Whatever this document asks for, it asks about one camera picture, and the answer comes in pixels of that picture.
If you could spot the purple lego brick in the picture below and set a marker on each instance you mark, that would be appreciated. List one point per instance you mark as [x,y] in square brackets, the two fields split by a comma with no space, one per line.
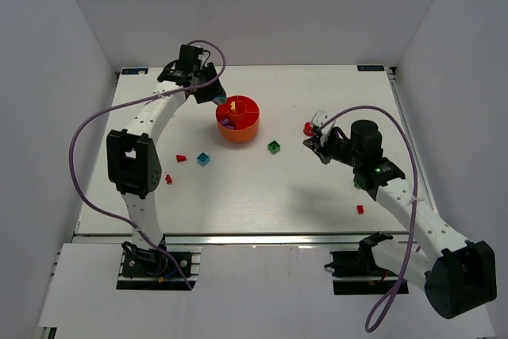
[218,99]
[226,123]

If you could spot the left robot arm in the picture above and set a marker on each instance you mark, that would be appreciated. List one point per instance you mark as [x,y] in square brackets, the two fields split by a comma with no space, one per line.
[132,161]

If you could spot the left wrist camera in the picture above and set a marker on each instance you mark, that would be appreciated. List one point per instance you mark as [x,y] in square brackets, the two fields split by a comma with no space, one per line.
[204,55]

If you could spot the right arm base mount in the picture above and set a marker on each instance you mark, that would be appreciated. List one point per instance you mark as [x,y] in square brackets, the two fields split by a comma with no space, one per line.
[355,272]

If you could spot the small red lego near left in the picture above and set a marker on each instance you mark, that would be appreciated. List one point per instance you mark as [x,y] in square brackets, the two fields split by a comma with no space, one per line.
[180,158]

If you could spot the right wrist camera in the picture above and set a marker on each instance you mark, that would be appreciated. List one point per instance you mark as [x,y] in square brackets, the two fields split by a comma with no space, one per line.
[321,127]

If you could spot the small blue lego brick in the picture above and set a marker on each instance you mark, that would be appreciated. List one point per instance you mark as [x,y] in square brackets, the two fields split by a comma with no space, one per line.
[203,159]

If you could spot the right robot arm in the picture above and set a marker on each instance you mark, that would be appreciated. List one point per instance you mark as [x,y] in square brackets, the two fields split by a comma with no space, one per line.
[456,274]

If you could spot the orange round divided container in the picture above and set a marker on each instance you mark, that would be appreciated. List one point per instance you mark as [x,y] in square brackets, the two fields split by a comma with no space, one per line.
[246,121]

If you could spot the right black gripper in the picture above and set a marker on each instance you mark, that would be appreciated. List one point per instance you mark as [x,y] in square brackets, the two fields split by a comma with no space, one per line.
[325,148]

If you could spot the right corner label sticker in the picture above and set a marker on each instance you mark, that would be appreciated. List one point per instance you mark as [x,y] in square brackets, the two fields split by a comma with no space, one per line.
[368,68]

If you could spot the red rounded lego piece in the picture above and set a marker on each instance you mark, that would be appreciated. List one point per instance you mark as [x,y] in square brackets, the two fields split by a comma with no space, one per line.
[308,129]

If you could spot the left corner label sticker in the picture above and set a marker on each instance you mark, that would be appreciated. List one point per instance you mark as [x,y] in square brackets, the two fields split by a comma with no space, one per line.
[134,71]

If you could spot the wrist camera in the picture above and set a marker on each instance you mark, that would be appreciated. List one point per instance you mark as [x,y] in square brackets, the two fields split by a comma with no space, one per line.
[321,127]
[204,55]

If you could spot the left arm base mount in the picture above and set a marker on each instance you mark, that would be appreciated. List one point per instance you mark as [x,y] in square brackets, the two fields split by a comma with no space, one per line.
[150,270]

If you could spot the green square lego brick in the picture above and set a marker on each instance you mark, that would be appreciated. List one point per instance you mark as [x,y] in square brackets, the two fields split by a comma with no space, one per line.
[273,147]

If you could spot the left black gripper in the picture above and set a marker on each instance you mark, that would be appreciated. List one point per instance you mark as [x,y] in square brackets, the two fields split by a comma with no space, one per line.
[210,87]

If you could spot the corner label sticker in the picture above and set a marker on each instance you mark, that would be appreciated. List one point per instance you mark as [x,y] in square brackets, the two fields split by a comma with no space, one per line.
[368,68]
[134,71]

